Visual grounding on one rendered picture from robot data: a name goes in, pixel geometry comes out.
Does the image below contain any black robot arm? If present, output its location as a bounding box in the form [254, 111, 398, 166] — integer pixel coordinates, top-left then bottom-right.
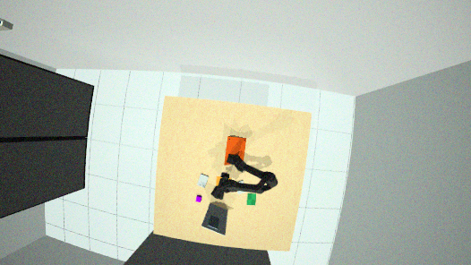
[211, 154, 278, 199]

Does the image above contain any green square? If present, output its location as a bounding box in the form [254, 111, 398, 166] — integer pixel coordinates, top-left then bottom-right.
[246, 193, 256, 205]

